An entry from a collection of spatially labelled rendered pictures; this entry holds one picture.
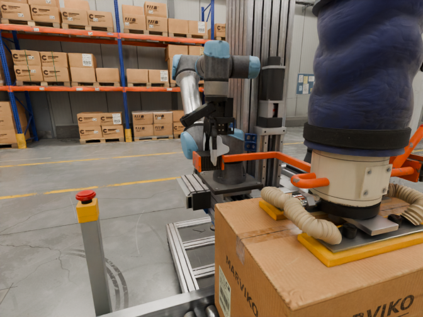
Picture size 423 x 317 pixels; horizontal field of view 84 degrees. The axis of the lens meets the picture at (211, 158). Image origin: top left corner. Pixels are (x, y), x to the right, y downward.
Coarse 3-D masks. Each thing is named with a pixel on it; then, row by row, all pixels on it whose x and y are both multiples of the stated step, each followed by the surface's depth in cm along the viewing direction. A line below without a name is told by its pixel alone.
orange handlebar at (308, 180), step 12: (228, 156) 78; (240, 156) 79; (252, 156) 80; (264, 156) 82; (276, 156) 82; (288, 156) 77; (300, 168) 70; (408, 168) 64; (300, 180) 56; (312, 180) 55; (324, 180) 56
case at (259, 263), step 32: (224, 224) 67; (256, 224) 63; (288, 224) 62; (224, 256) 69; (256, 256) 50; (288, 256) 50; (384, 256) 50; (416, 256) 50; (224, 288) 72; (256, 288) 50; (288, 288) 42; (320, 288) 42; (352, 288) 42; (384, 288) 44; (416, 288) 48
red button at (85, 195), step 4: (80, 192) 90; (84, 192) 90; (88, 192) 90; (92, 192) 90; (76, 196) 88; (80, 196) 88; (84, 196) 88; (88, 196) 88; (92, 196) 89; (80, 200) 87; (84, 200) 88; (88, 200) 90; (92, 200) 92
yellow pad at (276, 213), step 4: (296, 192) 71; (260, 204) 72; (264, 204) 70; (268, 204) 70; (264, 208) 69; (268, 208) 68; (272, 208) 67; (276, 208) 67; (268, 212) 67; (272, 212) 66; (276, 212) 65; (280, 212) 65; (272, 216) 66; (276, 216) 64; (280, 216) 64; (284, 216) 64; (276, 220) 64
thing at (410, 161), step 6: (396, 156) 69; (414, 156) 71; (420, 156) 69; (390, 162) 70; (408, 162) 66; (414, 162) 64; (420, 162) 63; (414, 168) 64; (420, 168) 63; (414, 174) 64; (420, 174) 64; (408, 180) 66; (414, 180) 64; (420, 180) 64
